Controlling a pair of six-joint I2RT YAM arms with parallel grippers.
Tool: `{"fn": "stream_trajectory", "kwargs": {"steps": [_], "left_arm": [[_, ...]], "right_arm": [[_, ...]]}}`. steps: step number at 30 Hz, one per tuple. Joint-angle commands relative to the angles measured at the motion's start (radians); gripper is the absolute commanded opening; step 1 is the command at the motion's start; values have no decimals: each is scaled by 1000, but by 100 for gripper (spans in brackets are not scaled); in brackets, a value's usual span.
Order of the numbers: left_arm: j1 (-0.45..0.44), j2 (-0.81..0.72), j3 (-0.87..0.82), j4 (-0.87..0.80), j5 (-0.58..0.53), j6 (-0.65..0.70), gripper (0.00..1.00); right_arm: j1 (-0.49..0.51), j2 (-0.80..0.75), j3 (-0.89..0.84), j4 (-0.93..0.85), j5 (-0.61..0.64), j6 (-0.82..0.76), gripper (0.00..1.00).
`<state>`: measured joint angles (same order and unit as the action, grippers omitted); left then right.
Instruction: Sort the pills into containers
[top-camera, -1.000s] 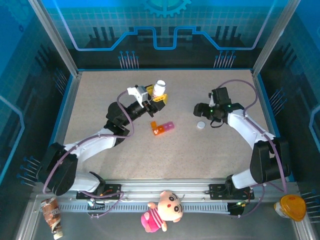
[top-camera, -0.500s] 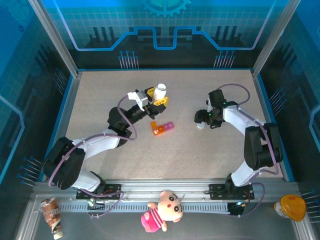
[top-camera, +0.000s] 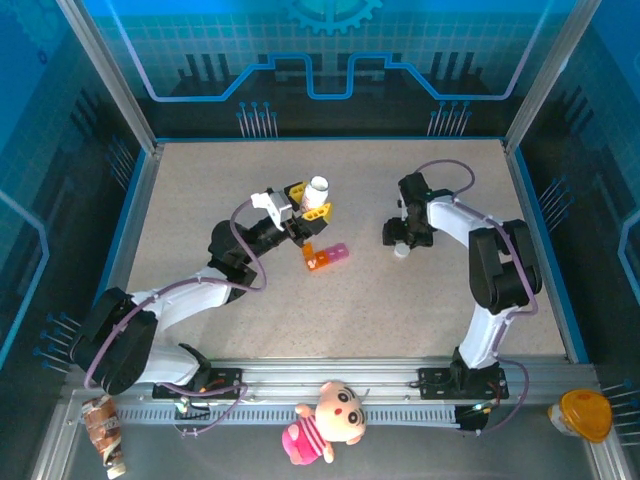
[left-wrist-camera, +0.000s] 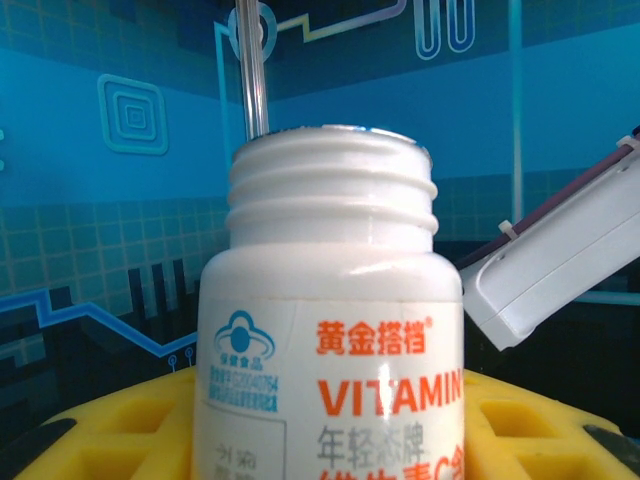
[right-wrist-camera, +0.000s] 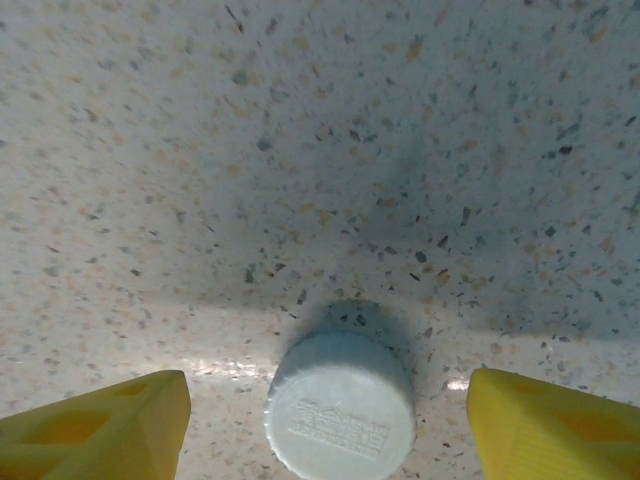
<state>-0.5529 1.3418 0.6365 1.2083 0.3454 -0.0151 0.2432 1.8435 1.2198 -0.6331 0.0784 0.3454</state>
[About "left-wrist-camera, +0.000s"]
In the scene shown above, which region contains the purple camera cable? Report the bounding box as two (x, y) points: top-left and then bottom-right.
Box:
(452, 133), (640, 271)

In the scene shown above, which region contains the white vitamin pill bottle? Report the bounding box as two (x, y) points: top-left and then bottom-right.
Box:
(193, 124), (466, 480)

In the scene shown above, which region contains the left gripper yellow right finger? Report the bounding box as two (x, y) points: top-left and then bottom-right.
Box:
(462, 369), (640, 480)

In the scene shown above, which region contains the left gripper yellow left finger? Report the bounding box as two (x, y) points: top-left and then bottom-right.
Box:
(0, 364), (199, 480)

